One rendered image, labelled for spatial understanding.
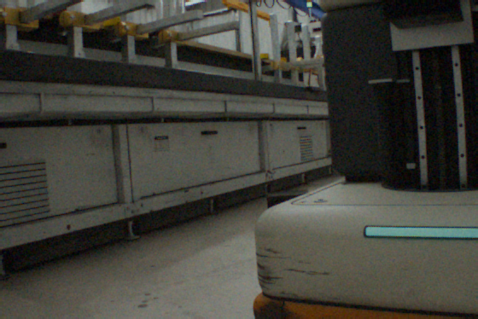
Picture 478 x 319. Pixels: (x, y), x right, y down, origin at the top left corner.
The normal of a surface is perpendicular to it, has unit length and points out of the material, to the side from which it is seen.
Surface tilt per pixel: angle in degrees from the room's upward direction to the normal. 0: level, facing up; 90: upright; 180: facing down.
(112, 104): 90
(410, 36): 90
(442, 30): 90
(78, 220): 90
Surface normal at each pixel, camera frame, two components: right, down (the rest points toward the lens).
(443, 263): -0.51, 0.08
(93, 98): 0.86, -0.04
